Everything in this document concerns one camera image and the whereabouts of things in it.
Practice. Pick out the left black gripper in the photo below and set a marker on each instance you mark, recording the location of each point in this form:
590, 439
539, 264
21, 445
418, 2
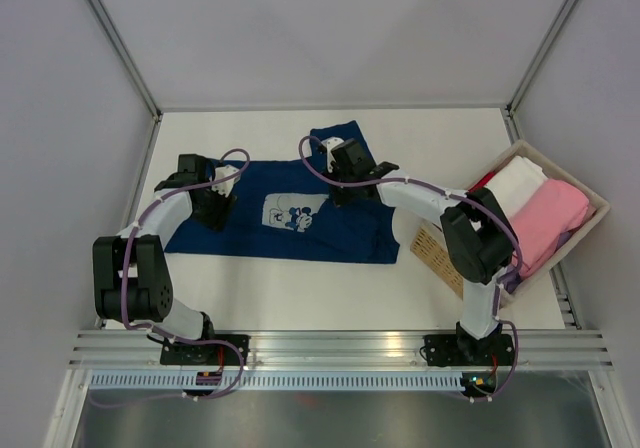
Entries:
217, 221

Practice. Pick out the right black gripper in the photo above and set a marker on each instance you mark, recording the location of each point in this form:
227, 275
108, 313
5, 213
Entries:
340, 199

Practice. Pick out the blue t shirt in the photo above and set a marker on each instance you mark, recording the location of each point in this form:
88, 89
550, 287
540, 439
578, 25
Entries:
283, 211

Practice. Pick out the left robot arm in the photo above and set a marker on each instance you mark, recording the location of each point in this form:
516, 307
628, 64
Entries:
131, 278

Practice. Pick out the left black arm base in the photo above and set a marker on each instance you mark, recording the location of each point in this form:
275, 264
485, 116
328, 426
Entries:
230, 350

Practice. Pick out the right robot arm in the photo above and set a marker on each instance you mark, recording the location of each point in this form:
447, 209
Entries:
479, 240

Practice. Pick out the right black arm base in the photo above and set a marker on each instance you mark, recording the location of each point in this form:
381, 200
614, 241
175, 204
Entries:
452, 350

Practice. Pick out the wicker basket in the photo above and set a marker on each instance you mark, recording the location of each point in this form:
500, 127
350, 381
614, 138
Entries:
429, 244

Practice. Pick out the red rolled t shirt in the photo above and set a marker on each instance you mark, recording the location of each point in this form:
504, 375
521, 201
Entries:
482, 182

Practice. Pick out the white rolled t shirt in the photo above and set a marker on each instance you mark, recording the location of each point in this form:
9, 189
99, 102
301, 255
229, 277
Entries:
515, 184

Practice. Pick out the purple rolled t shirt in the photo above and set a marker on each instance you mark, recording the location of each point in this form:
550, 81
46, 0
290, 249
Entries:
514, 280

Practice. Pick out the pink rolled t shirt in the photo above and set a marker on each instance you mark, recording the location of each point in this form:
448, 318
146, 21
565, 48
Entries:
555, 208

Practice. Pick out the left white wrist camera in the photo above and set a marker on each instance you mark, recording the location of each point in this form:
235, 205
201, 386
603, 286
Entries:
225, 177

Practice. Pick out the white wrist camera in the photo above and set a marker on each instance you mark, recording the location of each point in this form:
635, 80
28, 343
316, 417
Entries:
225, 177
326, 146

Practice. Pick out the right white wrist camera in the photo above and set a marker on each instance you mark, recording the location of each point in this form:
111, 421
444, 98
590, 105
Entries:
326, 146

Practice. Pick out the aluminium frame rail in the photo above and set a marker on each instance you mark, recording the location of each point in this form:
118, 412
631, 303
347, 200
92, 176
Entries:
539, 350

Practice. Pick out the white slotted cable duct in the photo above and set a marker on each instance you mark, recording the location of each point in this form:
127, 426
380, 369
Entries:
282, 381

